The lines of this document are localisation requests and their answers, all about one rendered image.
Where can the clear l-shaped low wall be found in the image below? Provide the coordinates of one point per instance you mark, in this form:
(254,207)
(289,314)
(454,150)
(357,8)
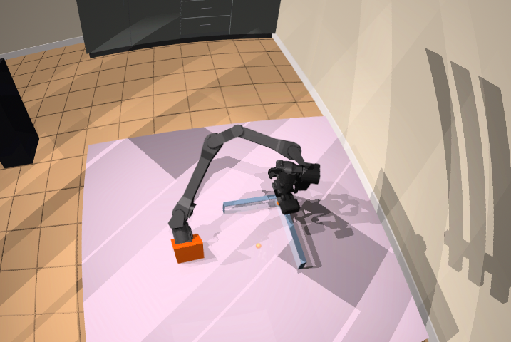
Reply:
(287,216)

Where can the clear low corner walls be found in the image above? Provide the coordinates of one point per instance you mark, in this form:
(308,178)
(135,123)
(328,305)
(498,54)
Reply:
(264,204)

